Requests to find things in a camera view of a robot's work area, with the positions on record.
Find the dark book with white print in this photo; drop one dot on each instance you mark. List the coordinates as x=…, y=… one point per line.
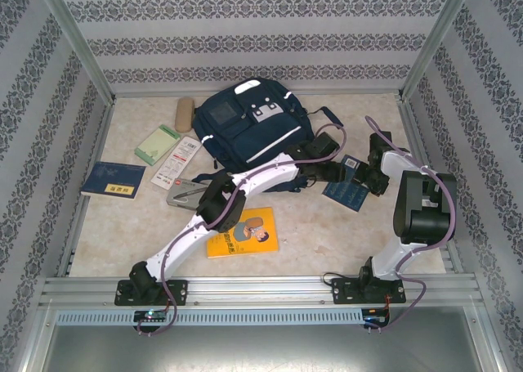
x=343, y=196

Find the navy blue backpack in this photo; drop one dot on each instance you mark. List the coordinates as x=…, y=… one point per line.
x=245, y=126

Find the yellow cartoon cover book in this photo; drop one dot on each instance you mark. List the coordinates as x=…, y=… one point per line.
x=261, y=245

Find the grey pen gift box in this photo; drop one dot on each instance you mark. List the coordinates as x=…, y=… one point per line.
x=184, y=194

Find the white red stationery blister pack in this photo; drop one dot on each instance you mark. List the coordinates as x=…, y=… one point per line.
x=175, y=163

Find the tan oval pencil case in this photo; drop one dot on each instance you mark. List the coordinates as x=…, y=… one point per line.
x=184, y=113

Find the green notepad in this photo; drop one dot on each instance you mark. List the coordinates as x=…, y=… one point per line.
x=156, y=145

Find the blue book with yellow label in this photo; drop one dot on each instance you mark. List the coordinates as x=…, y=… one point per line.
x=114, y=180

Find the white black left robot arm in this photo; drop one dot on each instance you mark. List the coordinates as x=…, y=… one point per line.
x=180, y=243

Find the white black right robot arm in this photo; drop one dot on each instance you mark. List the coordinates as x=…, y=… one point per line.
x=392, y=257

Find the grey sheet metal panel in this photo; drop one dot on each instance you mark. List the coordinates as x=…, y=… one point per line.
x=253, y=351

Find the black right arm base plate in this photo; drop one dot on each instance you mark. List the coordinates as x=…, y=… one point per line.
x=345, y=292

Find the wide aluminium mounting rail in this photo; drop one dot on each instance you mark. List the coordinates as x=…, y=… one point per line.
x=253, y=290

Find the aluminium corner post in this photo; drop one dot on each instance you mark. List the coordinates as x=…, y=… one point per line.
x=77, y=41
x=434, y=41

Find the thin aluminium frame rail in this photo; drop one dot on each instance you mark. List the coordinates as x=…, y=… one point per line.
x=163, y=94

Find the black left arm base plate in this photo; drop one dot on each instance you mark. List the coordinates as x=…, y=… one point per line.
x=180, y=292

